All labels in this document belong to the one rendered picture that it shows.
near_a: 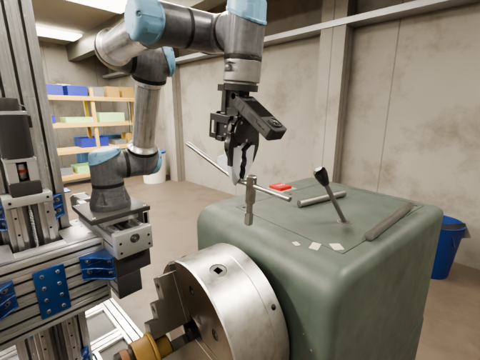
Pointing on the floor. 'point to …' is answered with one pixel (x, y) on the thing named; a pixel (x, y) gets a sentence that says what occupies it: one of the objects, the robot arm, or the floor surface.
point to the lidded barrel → (158, 172)
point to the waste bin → (448, 246)
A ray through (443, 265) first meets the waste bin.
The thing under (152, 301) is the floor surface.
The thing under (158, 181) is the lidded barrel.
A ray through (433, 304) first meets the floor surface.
